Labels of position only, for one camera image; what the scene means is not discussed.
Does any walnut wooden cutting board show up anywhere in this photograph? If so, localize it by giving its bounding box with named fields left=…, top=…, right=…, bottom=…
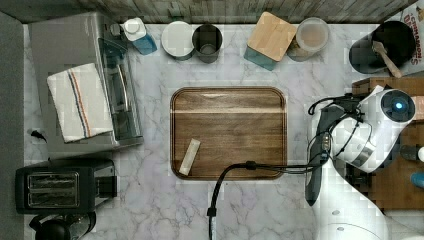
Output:
left=170, top=87, right=287, bottom=180

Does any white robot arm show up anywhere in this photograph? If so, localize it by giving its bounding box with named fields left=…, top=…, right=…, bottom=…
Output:
left=305, top=86, right=416, bottom=240

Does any teal box wooden lid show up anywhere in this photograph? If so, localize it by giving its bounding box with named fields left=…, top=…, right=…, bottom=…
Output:
left=244, top=12, right=297, bottom=71

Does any wooden spatula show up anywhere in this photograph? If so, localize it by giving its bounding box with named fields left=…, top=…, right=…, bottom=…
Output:
left=372, top=41, right=402, bottom=78

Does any stainless toaster oven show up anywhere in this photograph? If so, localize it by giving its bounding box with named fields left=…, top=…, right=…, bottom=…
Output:
left=29, top=12, right=143, bottom=159

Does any dark empty metal cup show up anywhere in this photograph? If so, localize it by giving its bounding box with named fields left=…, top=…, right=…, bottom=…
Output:
left=192, top=24, right=223, bottom=64

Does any black coffee maker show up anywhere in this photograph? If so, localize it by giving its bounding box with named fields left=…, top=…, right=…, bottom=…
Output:
left=29, top=212, right=97, bottom=240

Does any white lidded round canister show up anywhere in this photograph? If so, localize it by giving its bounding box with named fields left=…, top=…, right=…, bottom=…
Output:
left=161, top=21, right=194, bottom=61

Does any cinnamon cereal box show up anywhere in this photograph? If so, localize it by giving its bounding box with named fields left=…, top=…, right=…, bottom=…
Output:
left=389, top=0, right=424, bottom=75

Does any light wooden drawer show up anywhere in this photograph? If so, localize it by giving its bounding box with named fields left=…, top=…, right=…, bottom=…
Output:
left=352, top=77, right=424, bottom=211

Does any white cap blue bottle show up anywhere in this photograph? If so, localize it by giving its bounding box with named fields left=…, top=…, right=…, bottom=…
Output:
left=121, top=18, right=157, bottom=55

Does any beige wrapped snack bar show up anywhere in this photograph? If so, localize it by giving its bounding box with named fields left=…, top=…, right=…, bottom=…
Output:
left=179, top=139, right=201, bottom=176

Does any white striped dish towel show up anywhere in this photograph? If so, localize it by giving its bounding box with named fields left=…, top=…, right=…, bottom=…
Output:
left=47, top=63, right=113, bottom=143

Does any black two-slot toaster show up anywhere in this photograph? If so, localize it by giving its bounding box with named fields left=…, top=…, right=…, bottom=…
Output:
left=15, top=159, right=117, bottom=215

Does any clear lidded round jar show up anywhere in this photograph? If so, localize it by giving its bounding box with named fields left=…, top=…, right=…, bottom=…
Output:
left=287, top=17, right=329, bottom=62

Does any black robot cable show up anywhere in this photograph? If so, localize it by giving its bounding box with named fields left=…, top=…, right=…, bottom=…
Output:
left=206, top=160, right=321, bottom=240

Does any black utensil holder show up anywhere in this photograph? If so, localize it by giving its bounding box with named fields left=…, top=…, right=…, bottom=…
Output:
left=349, top=21, right=416, bottom=74

